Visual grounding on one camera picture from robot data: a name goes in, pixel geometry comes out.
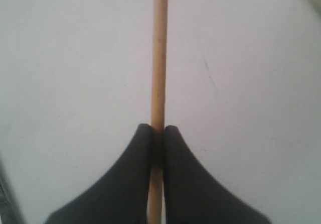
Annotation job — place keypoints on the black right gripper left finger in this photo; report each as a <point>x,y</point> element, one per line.
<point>120,195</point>

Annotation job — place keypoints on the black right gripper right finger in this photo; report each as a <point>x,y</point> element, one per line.
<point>192,194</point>

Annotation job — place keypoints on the wooden chopstick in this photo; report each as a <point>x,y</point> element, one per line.
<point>158,98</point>

